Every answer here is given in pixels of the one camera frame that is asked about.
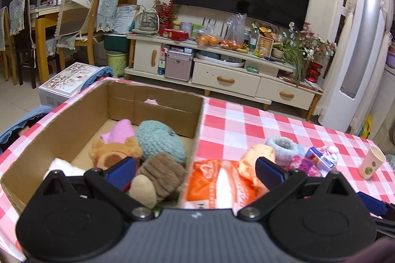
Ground orange plastic bag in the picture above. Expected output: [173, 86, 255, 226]
[184, 159, 263, 211]

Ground blue white small carton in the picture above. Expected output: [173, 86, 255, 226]
[305, 147, 335, 170]

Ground yellow wooden dining table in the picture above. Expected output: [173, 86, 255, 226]
[29, 1, 78, 89]

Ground bag of oranges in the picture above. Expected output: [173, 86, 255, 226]
[220, 39, 244, 51]
[196, 25, 220, 47]

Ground paper cup with dots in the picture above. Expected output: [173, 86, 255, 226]
[358, 145, 386, 180]

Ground teal knitted hat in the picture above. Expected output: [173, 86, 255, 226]
[135, 120, 186, 165]

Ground light green bin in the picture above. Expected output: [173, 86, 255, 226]
[106, 50, 128, 78]

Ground blue cloth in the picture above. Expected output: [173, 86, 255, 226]
[0, 66, 114, 155]

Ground pink white flower bouquet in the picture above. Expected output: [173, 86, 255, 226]
[288, 22, 337, 61]

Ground pink metal case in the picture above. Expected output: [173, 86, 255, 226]
[165, 49, 194, 81]

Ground brown ribbed knitted item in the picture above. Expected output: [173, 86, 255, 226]
[136, 153, 187, 200]

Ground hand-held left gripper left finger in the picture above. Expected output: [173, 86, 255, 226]
[40, 156, 155, 221]

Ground yellow wooden chair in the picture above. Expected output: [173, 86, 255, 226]
[56, 0, 100, 66]

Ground white paper document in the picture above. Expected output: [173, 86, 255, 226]
[114, 5, 137, 34]

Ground light blue knitted cuff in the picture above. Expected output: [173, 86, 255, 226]
[265, 136, 306, 166]

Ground clear plastic bag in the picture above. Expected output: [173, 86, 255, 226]
[223, 13, 247, 49]

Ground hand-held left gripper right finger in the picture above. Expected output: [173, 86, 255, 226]
[237, 156, 355, 222]

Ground dark green container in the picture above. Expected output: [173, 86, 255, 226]
[103, 32, 130, 52]

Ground white printed box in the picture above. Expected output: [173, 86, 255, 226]
[39, 62, 102, 108]

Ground teal lace chair cover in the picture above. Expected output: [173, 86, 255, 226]
[97, 0, 121, 32]

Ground peach knitted cloth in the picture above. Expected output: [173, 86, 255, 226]
[238, 144, 277, 194]

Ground purple pink knitted hat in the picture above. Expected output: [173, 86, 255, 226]
[287, 155, 323, 179]

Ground red flat box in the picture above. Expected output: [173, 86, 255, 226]
[162, 29, 189, 41]

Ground red berry branches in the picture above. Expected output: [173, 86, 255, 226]
[153, 0, 176, 24]

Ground tan teddy bear red scarf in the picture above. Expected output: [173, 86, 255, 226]
[89, 136, 159, 209]

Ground yellow green plastic toy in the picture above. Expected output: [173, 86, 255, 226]
[359, 115, 374, 138]

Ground wooden picture frame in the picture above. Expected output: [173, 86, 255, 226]
[255, 36, 274, 57]

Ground red candle holder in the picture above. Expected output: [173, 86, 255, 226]
[305, 61, 322, 83]

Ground pale pink knitted item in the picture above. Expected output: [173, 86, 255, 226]
[321, 144, 340, 163]

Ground white standing air conditioner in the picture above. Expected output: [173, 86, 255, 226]
[318, 0, 395, 135]

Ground glass kettle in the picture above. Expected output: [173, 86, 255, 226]
[136, 8, 159, 34]

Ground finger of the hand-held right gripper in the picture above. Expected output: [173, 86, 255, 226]
[357, 191, 395, 234]

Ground white fluffy plush toy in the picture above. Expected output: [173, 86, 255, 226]
[43, 158, 85, 181]

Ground cream TV cabinet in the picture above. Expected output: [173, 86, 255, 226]
[125, 33, 324, 122]

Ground cardboard box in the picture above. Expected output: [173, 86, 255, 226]
[0, 79, 204, 216]

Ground pink plush toy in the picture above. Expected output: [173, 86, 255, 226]
[100, 119, 136, 143]

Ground potted spider plant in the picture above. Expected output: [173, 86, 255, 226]
[272, 39, 312, 85]

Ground green plastic bottle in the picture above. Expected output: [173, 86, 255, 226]
[248, 29, 259, 51]

